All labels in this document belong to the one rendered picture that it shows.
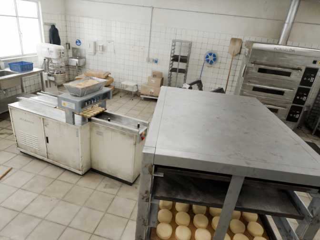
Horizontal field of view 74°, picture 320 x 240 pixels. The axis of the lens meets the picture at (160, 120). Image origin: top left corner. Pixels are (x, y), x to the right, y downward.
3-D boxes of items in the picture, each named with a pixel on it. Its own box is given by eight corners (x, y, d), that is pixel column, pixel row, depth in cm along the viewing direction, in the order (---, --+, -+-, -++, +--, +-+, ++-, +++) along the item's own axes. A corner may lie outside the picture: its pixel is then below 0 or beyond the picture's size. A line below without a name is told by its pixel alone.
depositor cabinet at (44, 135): (17, 154, 338) (7, 104, 304) (53, 135, 400) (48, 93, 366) (82, 179, 300) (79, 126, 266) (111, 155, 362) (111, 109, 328)
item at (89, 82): (64, 89, 267) (64, 84, 264) (91, 81, 313) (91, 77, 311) (81, 94, 259) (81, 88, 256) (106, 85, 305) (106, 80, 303)
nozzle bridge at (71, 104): (59, 120, 276) (56, 95, 262) (94, 105, 338) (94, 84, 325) (79, 126, 266) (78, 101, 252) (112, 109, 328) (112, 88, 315)
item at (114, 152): (90, 172, 316) (88, 117, 280) (104, 160, 346) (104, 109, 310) (132, 188, 295) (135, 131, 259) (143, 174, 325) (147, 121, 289)
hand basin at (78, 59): (96, 76, 696) (95, 41, 652) (90, 78, 661) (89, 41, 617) (69, 72, 712) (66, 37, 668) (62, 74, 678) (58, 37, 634)
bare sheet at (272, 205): (165, 115, 112) (165, 113, 112) (241, 125, 111) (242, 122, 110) (153, 199, 57) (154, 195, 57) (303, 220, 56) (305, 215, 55)
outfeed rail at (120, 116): (37, 96, 347) (36, 92, 344) (38, 95, 349) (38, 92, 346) (148, 126, 287) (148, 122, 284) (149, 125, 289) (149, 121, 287)
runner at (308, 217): (236, 123, 114) (237, 118, 112) (241, 124, 114) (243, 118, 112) (298, 223, 55) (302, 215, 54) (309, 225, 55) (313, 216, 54)
